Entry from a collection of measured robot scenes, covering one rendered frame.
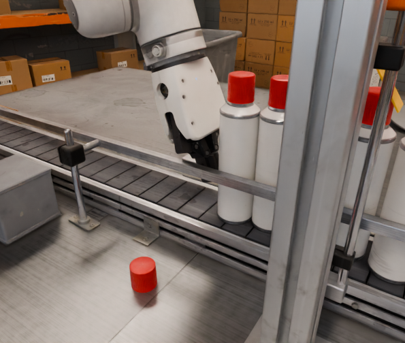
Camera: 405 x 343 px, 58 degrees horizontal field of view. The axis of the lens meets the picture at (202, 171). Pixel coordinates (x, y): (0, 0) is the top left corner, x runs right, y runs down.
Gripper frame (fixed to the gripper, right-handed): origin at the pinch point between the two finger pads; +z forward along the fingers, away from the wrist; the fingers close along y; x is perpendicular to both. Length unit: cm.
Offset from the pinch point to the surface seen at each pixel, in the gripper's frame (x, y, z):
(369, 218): -21.7, -3.9, 5.8
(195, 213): 2.5, -3.3, 5.8
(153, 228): 9.7, -5.8, 7.2
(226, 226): -2.7, -3.7, 7.7
